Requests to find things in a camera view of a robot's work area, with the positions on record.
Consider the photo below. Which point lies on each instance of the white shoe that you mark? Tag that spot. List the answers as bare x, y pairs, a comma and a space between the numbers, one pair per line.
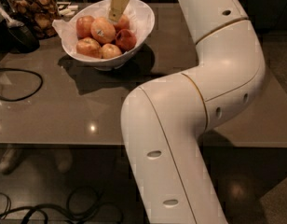
10, 159
63, 159

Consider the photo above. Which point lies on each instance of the white items behind bowl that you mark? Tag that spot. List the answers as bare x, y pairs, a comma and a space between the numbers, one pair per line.
68, 10

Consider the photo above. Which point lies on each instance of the left white shoe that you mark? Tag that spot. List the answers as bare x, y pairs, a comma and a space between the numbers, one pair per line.
10, 159

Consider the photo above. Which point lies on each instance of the red right apple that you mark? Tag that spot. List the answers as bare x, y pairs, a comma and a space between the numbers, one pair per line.
126, 39

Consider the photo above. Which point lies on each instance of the black round appliance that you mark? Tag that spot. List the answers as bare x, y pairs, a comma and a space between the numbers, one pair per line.
18, 36

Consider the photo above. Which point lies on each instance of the front left apple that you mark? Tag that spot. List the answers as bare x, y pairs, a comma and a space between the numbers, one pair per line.
89, 47

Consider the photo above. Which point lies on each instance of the glass jar of dried chips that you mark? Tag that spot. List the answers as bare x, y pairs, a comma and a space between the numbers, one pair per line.
40, 14

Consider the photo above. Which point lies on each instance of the right white shoe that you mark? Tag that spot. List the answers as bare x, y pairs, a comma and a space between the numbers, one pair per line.
63, 159

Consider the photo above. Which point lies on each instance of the front middle apple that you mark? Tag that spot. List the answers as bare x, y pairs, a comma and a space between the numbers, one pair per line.
110, 51

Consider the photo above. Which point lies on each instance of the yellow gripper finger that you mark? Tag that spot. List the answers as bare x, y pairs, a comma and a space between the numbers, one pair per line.
116, 9

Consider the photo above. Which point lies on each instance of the white bowl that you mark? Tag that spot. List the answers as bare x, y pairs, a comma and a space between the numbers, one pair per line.
109, 59

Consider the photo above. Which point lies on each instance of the apple with sticker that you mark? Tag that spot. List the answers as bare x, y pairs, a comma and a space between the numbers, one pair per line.
102, 30

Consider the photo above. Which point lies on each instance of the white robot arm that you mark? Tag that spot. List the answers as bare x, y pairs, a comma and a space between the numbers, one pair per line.
162, 120

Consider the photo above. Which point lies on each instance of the back left apple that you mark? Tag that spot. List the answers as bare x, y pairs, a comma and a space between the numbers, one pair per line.
83, 26

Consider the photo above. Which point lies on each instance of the back right apple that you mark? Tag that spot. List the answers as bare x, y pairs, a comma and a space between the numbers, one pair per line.
123, 23

